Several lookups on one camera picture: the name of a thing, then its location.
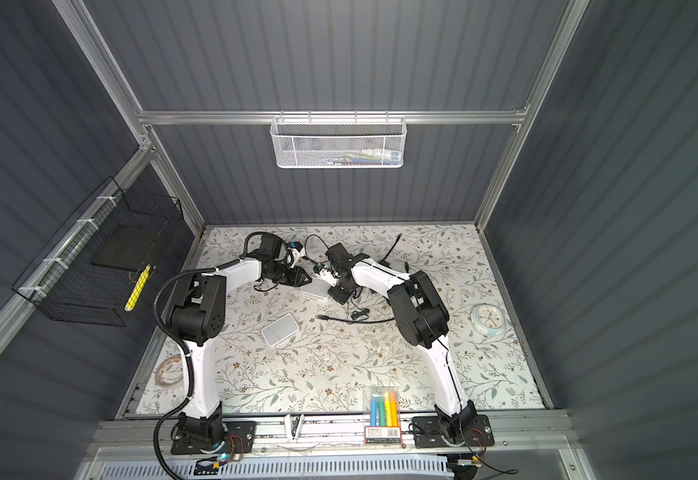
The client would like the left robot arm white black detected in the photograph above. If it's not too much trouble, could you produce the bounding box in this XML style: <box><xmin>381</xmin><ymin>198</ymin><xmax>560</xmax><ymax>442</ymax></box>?
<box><xmin>153</xmin><ymin>231</ymin><xmax>311</xmax><ymax>446</ymax></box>

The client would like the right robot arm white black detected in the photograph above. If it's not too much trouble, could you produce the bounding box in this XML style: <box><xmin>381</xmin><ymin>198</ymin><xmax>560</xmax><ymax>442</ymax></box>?
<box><xmin>326</xmin><ymin>243</ymin><xmax>477</xmax><ymax>445</ymax></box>

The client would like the floral table mat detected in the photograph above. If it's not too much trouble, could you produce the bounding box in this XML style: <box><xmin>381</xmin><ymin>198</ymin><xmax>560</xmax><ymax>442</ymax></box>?
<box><xmin>135</xmin><ymin>224</ymin><xmax>545</xmax><ymax>415</ymax></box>

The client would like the box of coloured markers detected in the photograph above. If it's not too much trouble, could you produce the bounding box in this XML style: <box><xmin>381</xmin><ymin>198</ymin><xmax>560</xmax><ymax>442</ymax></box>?
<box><xmin>364</xmin><ymin>386</ymin><xmax>402</xmax><ymax>445</ymax></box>

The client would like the white round clock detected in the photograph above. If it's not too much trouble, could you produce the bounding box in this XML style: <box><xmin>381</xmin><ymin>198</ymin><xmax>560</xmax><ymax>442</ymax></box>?
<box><xmin>471</xmin><ymin>303</ymin><xmax>508</xmax><ymax>337</ymax></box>

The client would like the roll of clear tape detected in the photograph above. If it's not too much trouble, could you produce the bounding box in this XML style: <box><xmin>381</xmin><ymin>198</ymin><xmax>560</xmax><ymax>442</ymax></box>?
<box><xmin>154</xmin><ymin>354</ymin><xmax>184</xmax><ymax>388</ymax></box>

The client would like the black pad in basket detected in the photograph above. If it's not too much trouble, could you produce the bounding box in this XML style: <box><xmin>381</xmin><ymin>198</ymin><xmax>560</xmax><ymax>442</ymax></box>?
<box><xmin>91</xmin><ymin>225</ymin><xmax>158</xmax><ymax>272</ymax></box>

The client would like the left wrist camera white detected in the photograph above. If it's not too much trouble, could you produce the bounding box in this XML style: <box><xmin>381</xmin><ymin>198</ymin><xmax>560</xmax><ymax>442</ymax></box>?
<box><xmin>286</xmin><ymin>241</ymin><xmax>306</xmax><ymax>267</ymax></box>

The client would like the white wire mesh basket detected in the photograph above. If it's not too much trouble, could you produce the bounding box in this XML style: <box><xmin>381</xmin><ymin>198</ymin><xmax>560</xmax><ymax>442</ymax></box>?
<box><xmin>270</xmin><ymin>117</ymin><xmax>408</xmax><ymax>169</ymax></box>

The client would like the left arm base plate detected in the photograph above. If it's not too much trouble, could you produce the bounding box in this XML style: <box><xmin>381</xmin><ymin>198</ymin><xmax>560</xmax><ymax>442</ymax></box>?
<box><xmin>170</xmin><ymin>421</ymin><xmax>257</xmax><ymax>455</ymax></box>

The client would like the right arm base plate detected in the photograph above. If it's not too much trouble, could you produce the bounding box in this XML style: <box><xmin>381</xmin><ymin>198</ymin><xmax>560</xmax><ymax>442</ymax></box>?
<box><xmin>408</xmin><ymin>414</ymin><xmax>495</xmax><ymax>448</ymax></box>

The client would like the black wire basket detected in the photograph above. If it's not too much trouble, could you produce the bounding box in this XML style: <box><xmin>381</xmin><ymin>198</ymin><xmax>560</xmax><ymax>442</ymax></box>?
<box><xmin>13</xmin><ymin>181</ymin><xmax>184</xmax><ymax>327</ymax></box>

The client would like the white perforated cable tray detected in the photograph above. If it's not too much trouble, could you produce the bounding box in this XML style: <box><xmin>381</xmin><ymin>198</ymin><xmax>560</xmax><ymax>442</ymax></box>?
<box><xmin>99</xmin><ymin>454</ymin><xmax>455</xmax><ymax>480</ymax></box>

